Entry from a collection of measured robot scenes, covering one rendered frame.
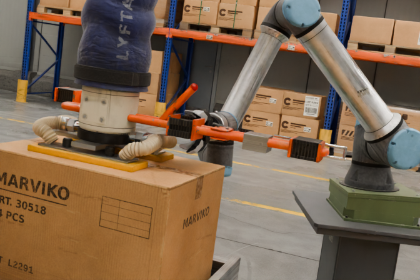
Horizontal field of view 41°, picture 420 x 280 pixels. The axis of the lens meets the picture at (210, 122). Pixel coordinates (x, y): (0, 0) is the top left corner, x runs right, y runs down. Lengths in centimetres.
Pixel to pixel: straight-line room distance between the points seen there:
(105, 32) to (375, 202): 116
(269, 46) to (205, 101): 841
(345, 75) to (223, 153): 50
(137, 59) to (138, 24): 10
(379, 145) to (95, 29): 106
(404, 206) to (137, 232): 109
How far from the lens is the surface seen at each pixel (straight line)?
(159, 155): 172
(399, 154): 206
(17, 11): 1253
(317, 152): 150
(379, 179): 225
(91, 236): 157
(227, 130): 154
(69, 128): 177
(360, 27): 865
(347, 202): 215
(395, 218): 222
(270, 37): 205
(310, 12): 192
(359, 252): 227
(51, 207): 162
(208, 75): 1040
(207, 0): 920
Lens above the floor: 129
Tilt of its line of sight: 7 degrees down
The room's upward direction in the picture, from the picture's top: 7 degrees clockwise
